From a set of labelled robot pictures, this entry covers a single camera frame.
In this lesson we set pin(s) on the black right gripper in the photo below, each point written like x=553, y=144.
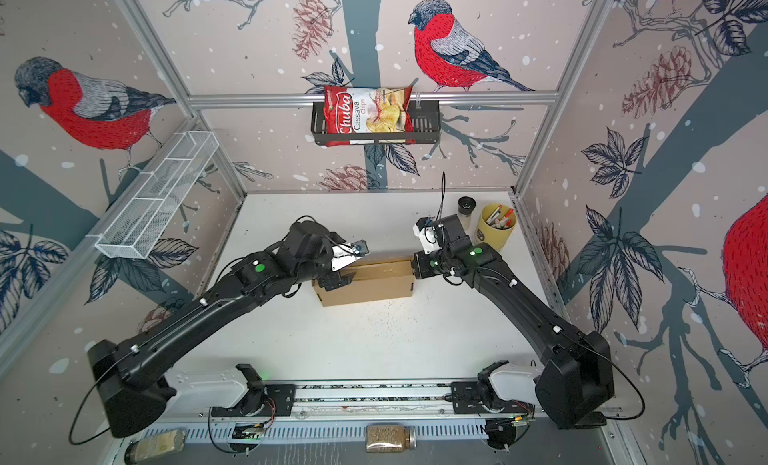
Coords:
x=419, y=267

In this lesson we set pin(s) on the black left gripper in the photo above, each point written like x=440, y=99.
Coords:
x=334, y=279

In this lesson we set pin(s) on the brown cardboard box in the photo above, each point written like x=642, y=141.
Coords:
x=375, y=281

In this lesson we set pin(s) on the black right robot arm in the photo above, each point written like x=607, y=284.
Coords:
x=577, y=376

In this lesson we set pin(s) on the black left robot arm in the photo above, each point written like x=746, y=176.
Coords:
x=130, y=376

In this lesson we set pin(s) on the black lid spice shaker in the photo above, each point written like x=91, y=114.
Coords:
x=465, y=209

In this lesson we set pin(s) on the yellow pen cup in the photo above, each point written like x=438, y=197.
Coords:
x=495, y=225

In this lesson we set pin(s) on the red cassava chips bag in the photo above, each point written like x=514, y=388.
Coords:
x=361, y=111

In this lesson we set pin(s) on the brown grain glass jar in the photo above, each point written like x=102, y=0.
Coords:
x=389, y=438

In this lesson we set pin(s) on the black remote device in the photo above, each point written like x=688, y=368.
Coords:
x=591, y=420

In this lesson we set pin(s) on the black wall basket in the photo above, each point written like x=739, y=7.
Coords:
x=425, y=119

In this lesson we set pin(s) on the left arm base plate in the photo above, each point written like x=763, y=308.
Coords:
x=271, y=400

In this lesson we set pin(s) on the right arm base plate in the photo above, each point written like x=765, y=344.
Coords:
x=473, y=397

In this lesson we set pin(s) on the white wire mesh shelf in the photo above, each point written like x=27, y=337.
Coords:
x=141, y=223

